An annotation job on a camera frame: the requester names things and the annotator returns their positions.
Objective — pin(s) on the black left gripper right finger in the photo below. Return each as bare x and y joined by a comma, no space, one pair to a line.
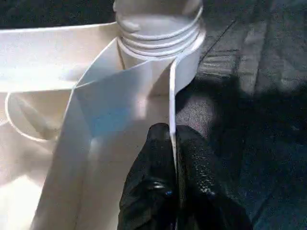
206,191

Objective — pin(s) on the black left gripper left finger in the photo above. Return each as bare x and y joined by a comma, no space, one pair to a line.
153,187

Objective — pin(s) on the white plastic table top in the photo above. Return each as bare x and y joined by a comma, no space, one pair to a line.
48,60

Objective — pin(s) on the black table mat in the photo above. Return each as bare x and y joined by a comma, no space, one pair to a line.
239,95

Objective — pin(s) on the white plastic table leg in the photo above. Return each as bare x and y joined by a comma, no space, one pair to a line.
156,24

